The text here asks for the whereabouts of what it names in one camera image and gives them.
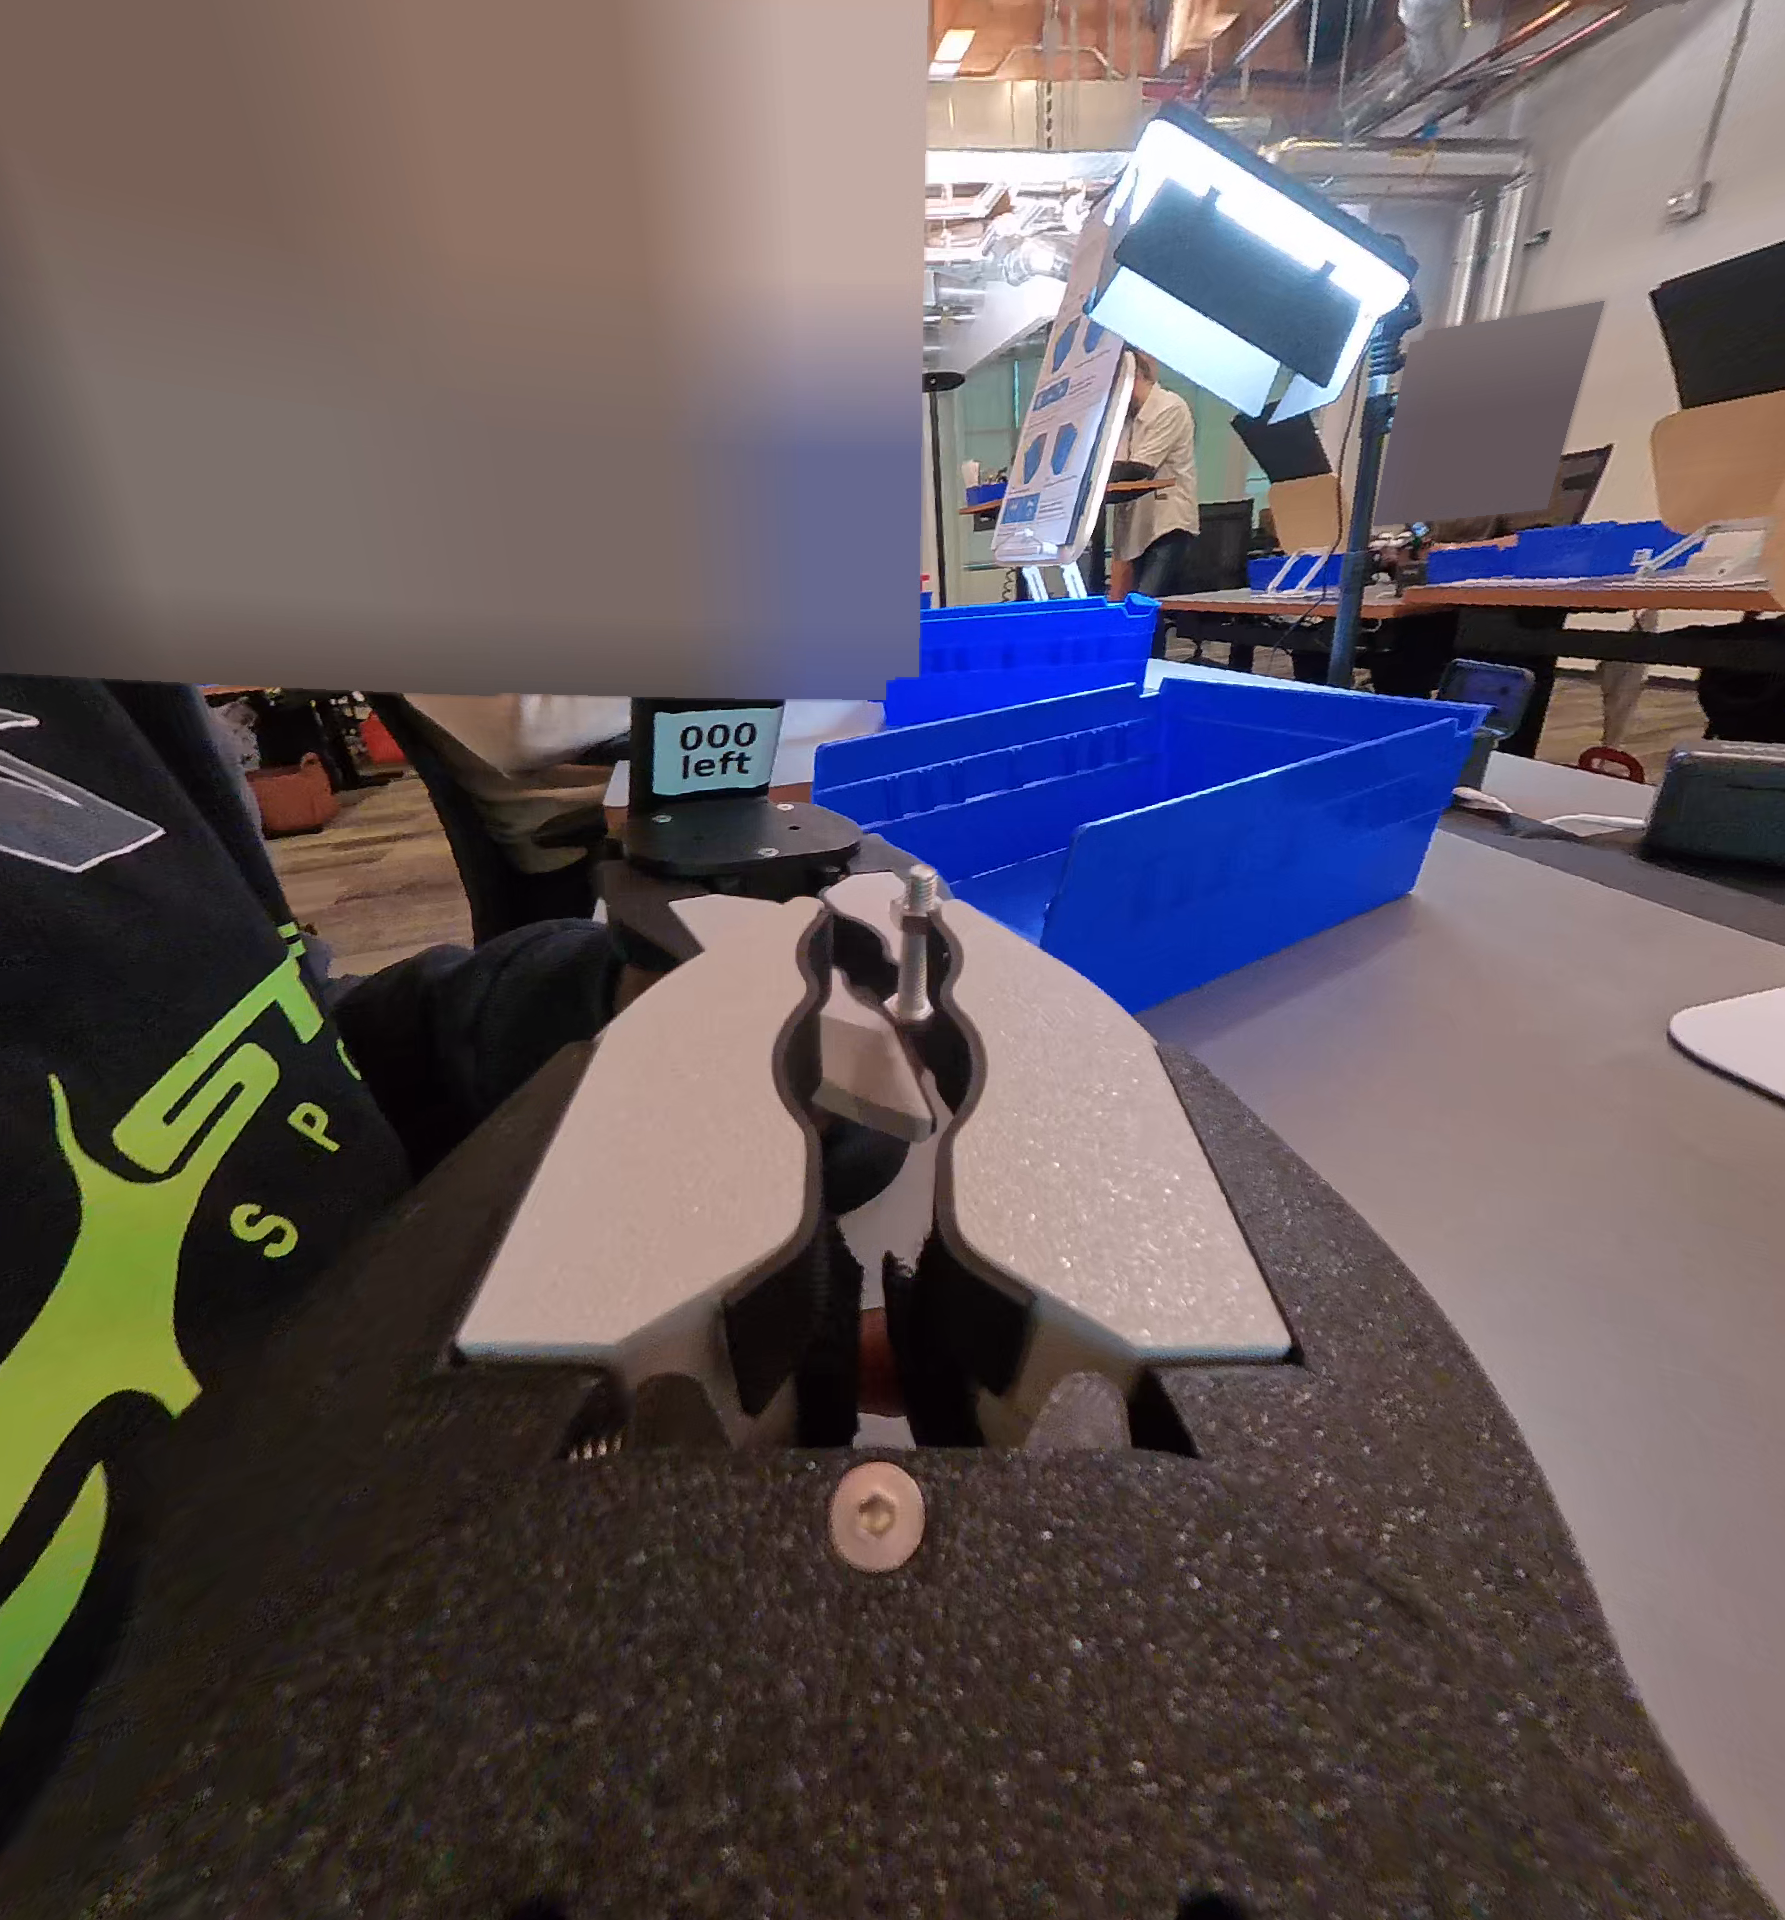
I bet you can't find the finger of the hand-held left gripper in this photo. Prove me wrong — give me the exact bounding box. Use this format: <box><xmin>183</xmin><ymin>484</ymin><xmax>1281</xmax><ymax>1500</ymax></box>
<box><xmin>666</xmin><ymin>894</ymin><xmax>935</xmax><ymax>1131</ymax></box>
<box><xmin>825</xmin><ymin>875</ymin><xmax>912</xmax><ymax>965</ymax></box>

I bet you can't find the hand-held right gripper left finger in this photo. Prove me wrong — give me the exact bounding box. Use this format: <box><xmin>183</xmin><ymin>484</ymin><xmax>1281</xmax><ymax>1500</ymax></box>
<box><xmin>455</xmin><ymin>900</ymin><xmax>831</xmax><ymax>1419</ymax></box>

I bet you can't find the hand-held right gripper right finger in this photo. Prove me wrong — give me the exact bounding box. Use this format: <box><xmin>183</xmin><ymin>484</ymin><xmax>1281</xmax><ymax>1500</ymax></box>
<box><xmin>933</xmin><ymin>900</ymin><xmax>1295</xmax><ymax>1380</ymax></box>

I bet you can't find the thin silver bolt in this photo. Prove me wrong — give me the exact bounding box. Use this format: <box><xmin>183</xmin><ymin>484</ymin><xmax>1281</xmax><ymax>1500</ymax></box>
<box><xmin>892</xmin><ymin>863</ymin><xmax>944</xmax><ymax>1032</ymax></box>

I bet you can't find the person's left forearm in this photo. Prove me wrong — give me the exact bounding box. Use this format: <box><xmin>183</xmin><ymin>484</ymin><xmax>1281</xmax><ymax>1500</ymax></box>
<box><xmin>325</xmin><ymin>920</ymin><xmax>627</xmax><ymax>1176</ymax></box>

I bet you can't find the white document stand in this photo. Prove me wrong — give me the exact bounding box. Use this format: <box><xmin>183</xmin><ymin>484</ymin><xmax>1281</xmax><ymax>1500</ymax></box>
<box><xmin>990</xmin><ymin>524</ymin><xmax>1093</xmax><ymax>605</ymax></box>
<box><xmin>1670</xmin><ymin>972</ymin><xmax>1785</xmax><ymax>1136</ymax></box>

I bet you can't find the black floor lamp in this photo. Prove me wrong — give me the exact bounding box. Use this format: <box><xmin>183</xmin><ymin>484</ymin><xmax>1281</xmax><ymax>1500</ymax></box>
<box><xmin>920</xmin><ymin>373</ymin><xmax>972</xmax><ymax>605</ymax></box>

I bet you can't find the brown leather bag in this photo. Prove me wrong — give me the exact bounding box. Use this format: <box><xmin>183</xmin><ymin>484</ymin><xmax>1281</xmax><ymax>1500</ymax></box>
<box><xmin>255</xmin><ymin>755</ymin><xmax>341</xmax><ymax>839</ymax></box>

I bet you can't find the printed instruction sheet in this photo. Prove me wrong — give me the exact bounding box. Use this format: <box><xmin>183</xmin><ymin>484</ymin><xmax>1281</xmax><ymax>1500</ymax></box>
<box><xmin>990</xmin><ymin>196</ymin><xmax>1141</xmax><ymax>569</ymax></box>

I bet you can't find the cardboard box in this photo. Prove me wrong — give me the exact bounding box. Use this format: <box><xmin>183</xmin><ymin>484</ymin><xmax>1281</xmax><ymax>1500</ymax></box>
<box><xmin>1268</xmin><ymin>474</ymin><xmax>1352</xmax><ymax>557</ymax></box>

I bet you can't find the black device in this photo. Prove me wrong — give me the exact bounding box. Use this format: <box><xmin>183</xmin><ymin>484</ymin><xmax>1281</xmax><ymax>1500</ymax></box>
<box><xmin>1435</xmin><ymin>660</ymin><xmax>1537</xmax><ymax>752</ymax></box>

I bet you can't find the black light stand pole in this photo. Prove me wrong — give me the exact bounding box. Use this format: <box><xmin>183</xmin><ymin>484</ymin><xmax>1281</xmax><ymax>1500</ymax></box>
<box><xmin>1327</xmin><ymin>296</ymin><xmax>1426</xmax><ymax>694</ymax></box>

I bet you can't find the dark grey box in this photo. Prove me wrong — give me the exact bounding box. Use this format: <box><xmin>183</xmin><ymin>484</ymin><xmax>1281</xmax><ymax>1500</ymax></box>
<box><xmin>1642</xmin><ymin>745</ymin><xmax>1785</xmax><ymax>872</ymax></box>

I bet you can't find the wooden office desk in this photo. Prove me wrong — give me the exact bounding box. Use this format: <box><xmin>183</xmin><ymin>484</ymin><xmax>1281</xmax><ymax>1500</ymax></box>
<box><xmin>1160</xmin><ymin>579</ymin><xmax>1785</xmax><ymax>707</ymax></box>

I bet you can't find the studio light panel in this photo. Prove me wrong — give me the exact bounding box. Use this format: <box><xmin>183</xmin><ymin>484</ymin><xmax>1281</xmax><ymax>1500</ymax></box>
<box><xmin>1088</xmin><ymin>104</ymin><xmax>1421</xmax><ymax>425</ymax></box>

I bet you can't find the wooden backing board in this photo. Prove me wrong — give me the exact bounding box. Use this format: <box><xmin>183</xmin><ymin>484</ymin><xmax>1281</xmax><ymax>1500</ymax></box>
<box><xmin>1650</xmin><ymin>383</ymin><xmax>1785</xmax><ymax>546</ymax></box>

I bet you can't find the black flag panel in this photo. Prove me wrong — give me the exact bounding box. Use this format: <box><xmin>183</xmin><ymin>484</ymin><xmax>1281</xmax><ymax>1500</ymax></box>
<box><xmin>1650</xmin><ymin>223</ymin><xmax>1785</xmax><ymax>410</ymax></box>

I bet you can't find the white cable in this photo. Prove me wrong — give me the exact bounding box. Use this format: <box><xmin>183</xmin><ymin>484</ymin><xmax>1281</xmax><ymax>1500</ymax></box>
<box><xmin>1448</xmin><ymin>788</ymin><xmax>1647</xmax><ymax>838</ymax></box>

